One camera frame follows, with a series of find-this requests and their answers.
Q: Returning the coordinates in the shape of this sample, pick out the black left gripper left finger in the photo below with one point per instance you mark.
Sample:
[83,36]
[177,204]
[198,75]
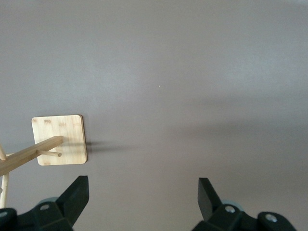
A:
[72,199]

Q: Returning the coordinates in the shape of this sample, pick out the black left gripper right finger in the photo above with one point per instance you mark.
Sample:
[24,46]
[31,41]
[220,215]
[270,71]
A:
[209,202]

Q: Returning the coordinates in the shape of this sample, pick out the wooden mug tree stand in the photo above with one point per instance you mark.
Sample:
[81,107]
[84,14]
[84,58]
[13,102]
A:
[60,127]

